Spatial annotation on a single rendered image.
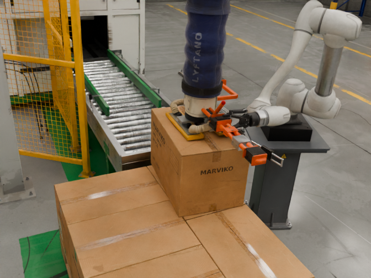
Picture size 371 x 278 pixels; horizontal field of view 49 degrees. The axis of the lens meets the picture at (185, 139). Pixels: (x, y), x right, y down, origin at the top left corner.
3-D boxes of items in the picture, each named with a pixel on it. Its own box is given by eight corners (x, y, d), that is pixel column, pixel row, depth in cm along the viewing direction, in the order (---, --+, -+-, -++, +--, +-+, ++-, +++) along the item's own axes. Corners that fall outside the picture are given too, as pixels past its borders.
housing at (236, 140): (230, 144, 195) (231, 135, 193) (242, 142, 198) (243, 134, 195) (237, 151, 189) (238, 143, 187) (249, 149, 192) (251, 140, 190)
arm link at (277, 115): (270, 128, 213) (256, 125, 225) (293, 125, 219) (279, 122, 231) (269, 108, 211) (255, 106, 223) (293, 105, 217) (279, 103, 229)
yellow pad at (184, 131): (165, 115, 244) (165, 107, 242) (180, 113, 248) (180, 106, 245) (187, 140, 217) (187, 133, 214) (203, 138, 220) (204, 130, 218)
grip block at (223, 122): (207, 125, 212) (208, 115, 210) (224, 122, 216) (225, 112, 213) (215, 132, 206) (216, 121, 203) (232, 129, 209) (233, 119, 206)
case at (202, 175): (150, 162, 273) (150, 108, 254) (205, 155, 285) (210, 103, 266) (178, 218, 223) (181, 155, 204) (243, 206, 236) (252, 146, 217)
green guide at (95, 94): (60, 59, 452) (59, 52, 448) (69, 59, 456) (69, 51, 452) (97, 117, 327) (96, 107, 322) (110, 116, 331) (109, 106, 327)
